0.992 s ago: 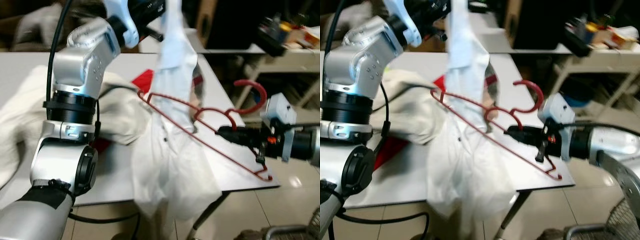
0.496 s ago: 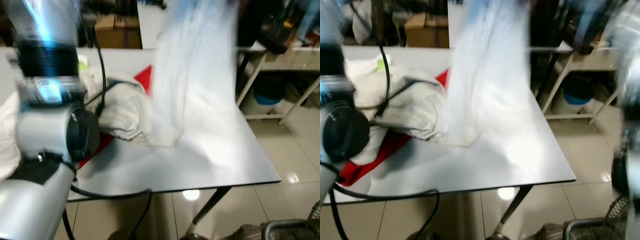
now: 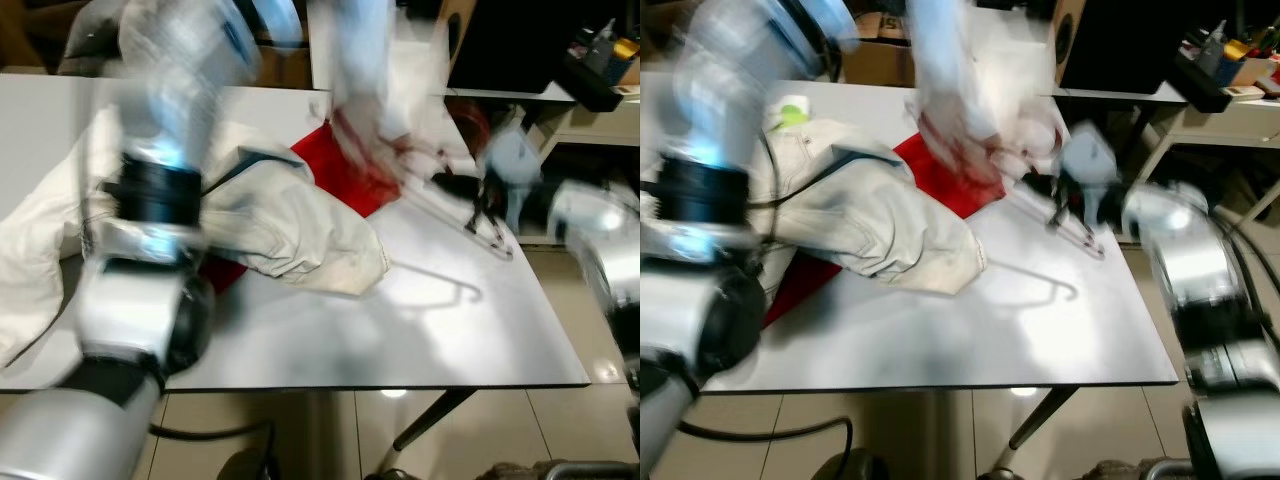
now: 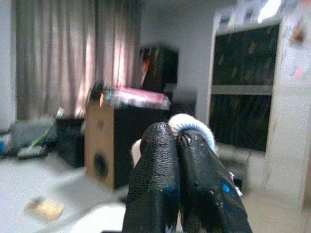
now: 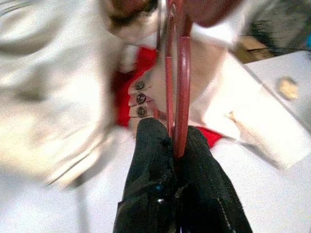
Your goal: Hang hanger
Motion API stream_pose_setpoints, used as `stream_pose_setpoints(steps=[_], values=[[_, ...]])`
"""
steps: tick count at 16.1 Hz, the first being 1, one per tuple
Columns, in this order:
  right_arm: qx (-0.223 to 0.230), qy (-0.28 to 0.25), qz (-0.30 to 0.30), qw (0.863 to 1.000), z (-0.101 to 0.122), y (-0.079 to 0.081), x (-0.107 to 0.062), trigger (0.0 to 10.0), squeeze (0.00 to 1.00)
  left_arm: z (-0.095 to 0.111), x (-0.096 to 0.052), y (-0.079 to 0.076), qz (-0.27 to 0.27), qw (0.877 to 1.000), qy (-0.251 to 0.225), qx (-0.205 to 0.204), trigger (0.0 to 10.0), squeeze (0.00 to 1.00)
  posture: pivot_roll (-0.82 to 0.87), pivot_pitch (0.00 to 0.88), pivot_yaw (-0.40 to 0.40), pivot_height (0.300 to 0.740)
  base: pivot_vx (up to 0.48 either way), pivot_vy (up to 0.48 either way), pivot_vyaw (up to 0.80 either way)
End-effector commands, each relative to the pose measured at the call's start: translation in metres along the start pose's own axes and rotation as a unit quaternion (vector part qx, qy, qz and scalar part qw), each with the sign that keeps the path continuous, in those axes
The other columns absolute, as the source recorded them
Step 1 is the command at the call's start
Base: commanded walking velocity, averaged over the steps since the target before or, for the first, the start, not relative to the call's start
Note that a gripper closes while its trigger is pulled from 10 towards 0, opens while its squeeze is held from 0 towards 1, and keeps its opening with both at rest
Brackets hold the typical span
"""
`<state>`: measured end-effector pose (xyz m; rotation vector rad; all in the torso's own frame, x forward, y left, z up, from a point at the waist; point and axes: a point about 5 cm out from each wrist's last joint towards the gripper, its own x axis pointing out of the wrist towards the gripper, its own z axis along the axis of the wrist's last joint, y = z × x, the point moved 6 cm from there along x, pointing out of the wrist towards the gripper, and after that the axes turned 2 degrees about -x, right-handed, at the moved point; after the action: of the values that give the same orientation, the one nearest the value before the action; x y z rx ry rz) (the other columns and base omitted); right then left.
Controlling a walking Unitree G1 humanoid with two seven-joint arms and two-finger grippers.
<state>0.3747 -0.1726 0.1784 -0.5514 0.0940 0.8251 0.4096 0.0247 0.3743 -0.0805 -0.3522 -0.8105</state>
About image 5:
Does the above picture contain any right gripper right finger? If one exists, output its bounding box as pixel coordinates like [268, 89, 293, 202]
[176, 125, 251, 233]

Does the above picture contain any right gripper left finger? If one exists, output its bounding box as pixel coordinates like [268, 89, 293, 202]
[113, 117, 181, 233]

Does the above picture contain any red plastic hanger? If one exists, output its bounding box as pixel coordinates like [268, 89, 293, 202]
[161, 0, 196, 160]

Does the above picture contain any white polo shirt red collar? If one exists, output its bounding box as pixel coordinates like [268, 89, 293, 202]
[0, 0, 307, 233]

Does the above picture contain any cream remote control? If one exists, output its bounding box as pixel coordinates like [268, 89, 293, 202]
[278, 76, 300, 99]

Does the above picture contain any brown cardboard box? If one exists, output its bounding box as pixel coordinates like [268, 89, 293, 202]
[239, 36, 270, 58]

